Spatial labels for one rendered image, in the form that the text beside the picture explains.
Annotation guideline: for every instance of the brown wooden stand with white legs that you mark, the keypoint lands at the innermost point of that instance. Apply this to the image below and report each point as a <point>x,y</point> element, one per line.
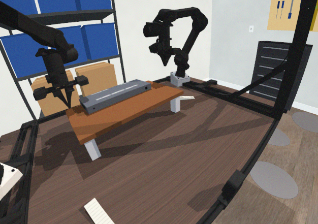
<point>89,126</point>

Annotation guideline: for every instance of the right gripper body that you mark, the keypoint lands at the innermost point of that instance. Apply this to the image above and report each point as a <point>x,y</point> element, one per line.
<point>171,51</point>

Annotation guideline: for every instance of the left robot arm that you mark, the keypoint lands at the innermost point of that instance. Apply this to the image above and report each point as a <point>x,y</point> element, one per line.
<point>44,35</point>

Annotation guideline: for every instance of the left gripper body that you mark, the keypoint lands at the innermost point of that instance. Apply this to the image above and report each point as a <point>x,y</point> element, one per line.
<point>59,80</point>

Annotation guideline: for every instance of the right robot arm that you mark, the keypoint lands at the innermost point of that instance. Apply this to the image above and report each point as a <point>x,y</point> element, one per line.
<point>165,17</point>

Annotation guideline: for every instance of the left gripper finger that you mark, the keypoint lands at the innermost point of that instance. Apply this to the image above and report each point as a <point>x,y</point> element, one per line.
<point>69,94</point>
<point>60,96</point>

